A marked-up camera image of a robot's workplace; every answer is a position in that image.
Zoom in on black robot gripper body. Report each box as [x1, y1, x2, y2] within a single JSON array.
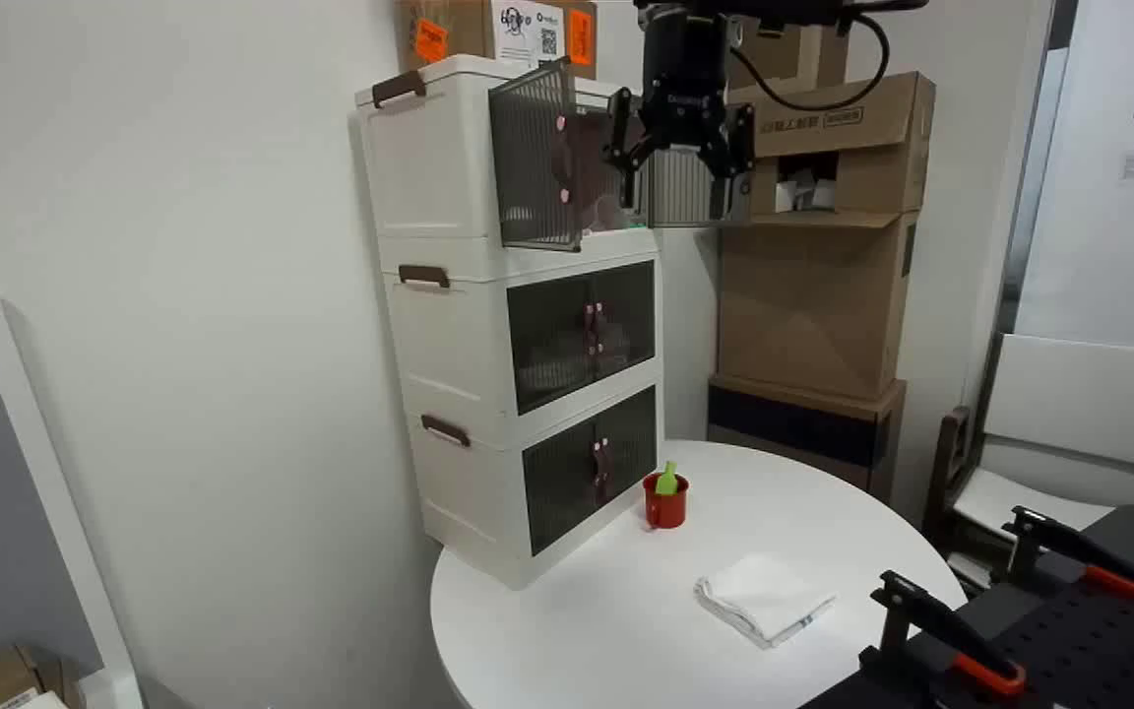
[[639, 8, 732, 158]]

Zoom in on smoked cabinet door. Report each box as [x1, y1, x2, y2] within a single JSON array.
[[650, 144, 712, 228], [486, 63, 578, 253]]

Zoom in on white folded cloth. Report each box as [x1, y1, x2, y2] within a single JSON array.
[[691, 551, 833, 647]]

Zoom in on upper stacked cardboard box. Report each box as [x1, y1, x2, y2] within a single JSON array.
[[742, 71, 938, 215]]

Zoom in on white framed grey board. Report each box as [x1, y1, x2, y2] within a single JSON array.
[[0, 305, 145, 709]]

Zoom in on cardboard box on cabinet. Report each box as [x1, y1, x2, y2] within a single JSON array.
[[397, 0, 599, 79]]

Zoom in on smoked cabinet doors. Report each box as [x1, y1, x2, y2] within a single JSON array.
[[522, 389, 656, 551], [507, 264, 654, 414]]

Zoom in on black orange clamp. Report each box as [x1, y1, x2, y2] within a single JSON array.
[[1003, 505, 1134, 604], [872, 572, 1028, 696]]

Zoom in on cardboard box floor left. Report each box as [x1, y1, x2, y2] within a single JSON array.
[[0, 642, 66, 709]]

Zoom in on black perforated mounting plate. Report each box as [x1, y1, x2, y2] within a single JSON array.
[[801, 507, 1134, 709]]

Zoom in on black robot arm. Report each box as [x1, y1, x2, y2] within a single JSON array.
[[603, 0, 929, 205]]

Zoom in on white chair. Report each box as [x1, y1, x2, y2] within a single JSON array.
[[926, 333, 1134, 542]]

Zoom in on smoked bottom cabinet doors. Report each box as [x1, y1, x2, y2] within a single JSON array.
[[522, 389, 656, 551]]

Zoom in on smoked middle cabinet doors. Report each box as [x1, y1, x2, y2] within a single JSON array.
[[507, 264, 654, 414]]

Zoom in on large stacked cardboard box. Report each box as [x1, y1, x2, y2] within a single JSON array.
[[716, 211, 912, 396]]

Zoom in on dark bottom cardboard box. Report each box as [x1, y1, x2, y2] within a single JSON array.
[[708, 381, 905, 502]]

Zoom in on black orange clamp near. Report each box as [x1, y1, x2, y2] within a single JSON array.
[[872, 572, 1028, 696]]

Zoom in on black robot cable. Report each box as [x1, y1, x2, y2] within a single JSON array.
[[724, 10, 893, 113]]

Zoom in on white three-tier storage cabinet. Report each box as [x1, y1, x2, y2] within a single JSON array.
[[352, 56, 665, 587]]

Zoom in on black orange clamp far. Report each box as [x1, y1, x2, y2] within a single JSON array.
[[1003, 505, 1134, 604]]

